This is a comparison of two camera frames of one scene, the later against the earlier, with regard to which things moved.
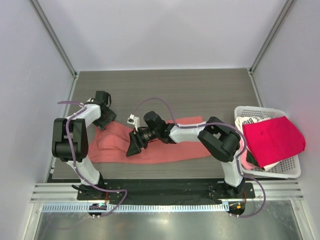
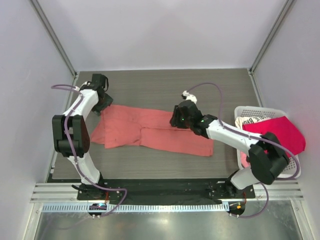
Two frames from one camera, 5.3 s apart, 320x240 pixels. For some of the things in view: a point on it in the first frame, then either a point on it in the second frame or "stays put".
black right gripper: [136, 142] -> [175, 121]
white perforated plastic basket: [290, 167] stays put
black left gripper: [111, 116] -> [107, 101]
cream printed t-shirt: [240, 121] stays put
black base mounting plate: [164, 191] stays put
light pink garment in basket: [245, 164] stays put
